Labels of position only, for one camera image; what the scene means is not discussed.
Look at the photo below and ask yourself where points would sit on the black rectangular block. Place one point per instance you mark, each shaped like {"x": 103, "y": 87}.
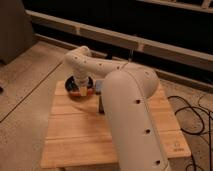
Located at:
{"x": 100, "y": 108}

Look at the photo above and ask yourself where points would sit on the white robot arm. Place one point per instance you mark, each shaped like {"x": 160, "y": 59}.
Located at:
{"x": 125, "y": 91}

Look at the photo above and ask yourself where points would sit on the white wooden rail frame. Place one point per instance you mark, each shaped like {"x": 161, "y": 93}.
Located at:
{"x": 175, "y": 34}

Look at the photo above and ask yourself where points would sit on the red orange pepper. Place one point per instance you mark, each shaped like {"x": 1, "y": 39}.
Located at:
{"x": 78, "y": 94}

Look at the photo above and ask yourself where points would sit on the grey cabinet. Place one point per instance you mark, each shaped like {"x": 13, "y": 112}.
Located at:
{"x": 16, "y": 32}

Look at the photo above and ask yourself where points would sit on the wooden board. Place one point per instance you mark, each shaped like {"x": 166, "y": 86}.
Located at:
{"x": 78, "y": 135}

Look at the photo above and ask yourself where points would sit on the dark round bowl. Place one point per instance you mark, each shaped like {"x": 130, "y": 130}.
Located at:
{"x": 71, "y": 86}

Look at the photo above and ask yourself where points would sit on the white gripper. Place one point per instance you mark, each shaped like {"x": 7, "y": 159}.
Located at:
{"x": 82, "y": 83}

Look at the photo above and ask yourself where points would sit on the blue sponge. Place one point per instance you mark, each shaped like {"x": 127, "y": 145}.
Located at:
{"x": 98, "y": 87}

